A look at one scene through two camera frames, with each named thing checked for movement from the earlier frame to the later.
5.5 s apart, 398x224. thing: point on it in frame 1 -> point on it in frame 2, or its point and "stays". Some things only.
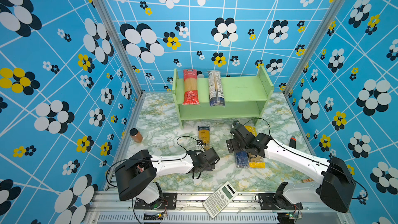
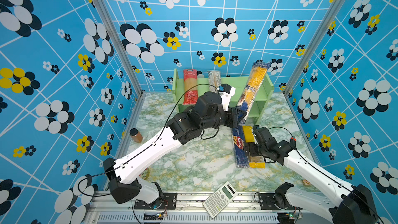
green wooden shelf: x=245 y=97 stays
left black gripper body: x=208 y=168 -> x=221 y=116
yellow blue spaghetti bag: x=203 y=135 -> x=256 y=79
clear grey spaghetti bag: x=216 y=94 stays
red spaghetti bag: x=190 y=90 stays
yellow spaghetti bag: x=255 y=162 stays
